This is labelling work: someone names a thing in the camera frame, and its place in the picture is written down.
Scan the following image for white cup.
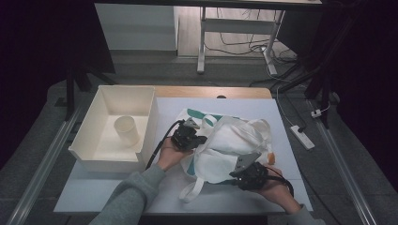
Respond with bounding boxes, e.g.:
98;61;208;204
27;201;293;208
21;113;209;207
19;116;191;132
114;115;141;148

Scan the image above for black cable tangle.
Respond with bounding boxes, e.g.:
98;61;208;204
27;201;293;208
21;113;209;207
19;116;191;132
205;7;299;64

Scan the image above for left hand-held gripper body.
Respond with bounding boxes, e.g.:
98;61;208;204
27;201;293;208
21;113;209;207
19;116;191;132
171;117;201;152

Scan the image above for white desk frame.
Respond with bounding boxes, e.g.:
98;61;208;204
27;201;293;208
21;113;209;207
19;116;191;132
196;0;323;76

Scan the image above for white floor cable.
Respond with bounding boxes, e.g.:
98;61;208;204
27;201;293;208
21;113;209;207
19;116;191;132
266;55;297;128

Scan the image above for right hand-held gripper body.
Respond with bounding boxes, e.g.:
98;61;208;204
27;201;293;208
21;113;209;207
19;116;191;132
235;152;270;191

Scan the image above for white tote bag green orange patches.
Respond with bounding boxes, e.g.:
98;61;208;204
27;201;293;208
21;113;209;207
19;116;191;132
175;108;276;204

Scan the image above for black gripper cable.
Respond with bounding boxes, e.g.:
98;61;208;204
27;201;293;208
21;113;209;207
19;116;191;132
145;120;184;172
266;174;295;199

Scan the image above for black stand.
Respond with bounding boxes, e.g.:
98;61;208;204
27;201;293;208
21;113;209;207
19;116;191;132
278;62;339;129
64;62;116;121

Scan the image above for white plastic bin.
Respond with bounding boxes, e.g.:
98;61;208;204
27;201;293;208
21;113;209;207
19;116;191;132
68;84;160;174

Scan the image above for person's left hand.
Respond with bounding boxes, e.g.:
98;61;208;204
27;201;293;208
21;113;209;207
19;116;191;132
156;137;193;173

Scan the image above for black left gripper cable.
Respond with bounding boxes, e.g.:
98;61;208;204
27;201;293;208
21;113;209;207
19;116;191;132
145;120;184;172

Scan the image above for person's right hand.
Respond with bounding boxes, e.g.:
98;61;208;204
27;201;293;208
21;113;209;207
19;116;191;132
254;165;301;215

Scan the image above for white cabinet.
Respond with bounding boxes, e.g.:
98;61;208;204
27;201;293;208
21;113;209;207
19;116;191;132
94;3;179;52

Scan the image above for white power strip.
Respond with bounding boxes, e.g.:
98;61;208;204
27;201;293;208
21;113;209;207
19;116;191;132
289;125;316;151

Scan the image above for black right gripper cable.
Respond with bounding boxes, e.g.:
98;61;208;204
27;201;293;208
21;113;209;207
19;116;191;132
266;174;295;199

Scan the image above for metal floor rail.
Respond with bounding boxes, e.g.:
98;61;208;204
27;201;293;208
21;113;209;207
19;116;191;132
6;102;87;225
308;99;378;225

